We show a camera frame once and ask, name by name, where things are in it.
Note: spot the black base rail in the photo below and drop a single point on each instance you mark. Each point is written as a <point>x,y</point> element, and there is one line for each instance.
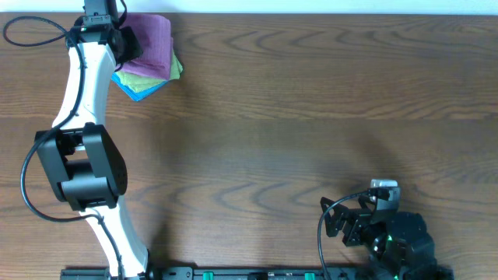
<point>187,273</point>

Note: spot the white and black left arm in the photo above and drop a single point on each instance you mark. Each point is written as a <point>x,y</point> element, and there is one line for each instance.
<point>81,161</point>

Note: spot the folded blue cloth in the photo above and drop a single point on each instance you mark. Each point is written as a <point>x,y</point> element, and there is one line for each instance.
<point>136,95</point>

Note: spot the folded green cloth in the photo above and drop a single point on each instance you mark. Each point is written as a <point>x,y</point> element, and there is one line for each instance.
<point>140,84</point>

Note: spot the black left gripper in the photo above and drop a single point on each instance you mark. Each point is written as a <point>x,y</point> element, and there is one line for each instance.
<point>127,47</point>

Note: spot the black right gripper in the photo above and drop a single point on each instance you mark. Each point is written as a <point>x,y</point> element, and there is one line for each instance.
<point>358,220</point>

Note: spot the purple microfiber cloth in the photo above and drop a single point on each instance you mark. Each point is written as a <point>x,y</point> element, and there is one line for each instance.
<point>153,33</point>

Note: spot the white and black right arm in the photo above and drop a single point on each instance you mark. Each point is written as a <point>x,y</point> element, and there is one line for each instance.
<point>397,241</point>

